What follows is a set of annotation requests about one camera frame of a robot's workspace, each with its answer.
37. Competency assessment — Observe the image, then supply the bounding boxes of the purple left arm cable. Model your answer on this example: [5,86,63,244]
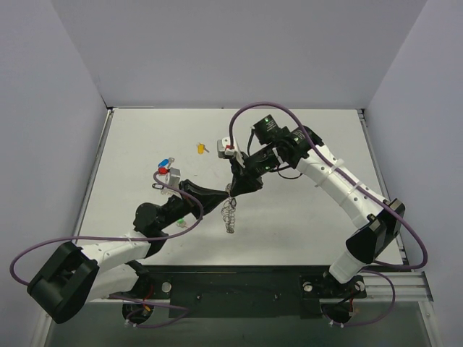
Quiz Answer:
[9,171,203,328]

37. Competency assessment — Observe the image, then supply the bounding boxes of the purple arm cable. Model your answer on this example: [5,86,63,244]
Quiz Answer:
[229,102,431,328]
[9,171,203,328]

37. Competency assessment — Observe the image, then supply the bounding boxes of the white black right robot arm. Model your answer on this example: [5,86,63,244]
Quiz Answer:
[217,116,405,296]

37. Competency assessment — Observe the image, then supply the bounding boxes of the black tag with key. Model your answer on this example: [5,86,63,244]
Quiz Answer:
[152,183,172,196]

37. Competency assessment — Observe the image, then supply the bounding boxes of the metal key ring disc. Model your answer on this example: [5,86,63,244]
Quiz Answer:
[221,184,237,234]

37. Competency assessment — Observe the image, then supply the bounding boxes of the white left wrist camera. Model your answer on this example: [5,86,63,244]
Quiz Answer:
[163,167,181,188]

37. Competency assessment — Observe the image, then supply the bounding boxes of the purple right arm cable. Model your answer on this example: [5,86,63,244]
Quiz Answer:
[229,102,431,328]

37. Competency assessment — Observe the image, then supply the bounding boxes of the key with yellow tag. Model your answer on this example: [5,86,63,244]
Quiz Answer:
[196,142,209,155]

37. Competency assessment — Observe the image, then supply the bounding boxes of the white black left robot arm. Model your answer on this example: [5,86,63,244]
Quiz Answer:
[27,180,229,323]

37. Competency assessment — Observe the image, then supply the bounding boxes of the key with green tag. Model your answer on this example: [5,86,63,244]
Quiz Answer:
[177,218,190,229]

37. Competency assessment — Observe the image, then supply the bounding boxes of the key with blue tag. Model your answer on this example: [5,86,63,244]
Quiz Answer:
[158,157,175,169]

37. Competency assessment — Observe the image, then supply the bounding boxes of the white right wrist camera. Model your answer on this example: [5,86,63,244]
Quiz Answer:
[216,137,245,167]

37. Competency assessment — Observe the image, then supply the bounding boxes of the aluminium front frame rail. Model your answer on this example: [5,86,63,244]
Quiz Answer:
[43,273,435,304]

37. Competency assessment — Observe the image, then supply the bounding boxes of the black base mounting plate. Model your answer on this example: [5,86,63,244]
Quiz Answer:
[110,267,366,324]

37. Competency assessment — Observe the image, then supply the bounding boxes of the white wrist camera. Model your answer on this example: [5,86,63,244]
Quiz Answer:
[163,167,181,188]
[216,137,245,167]

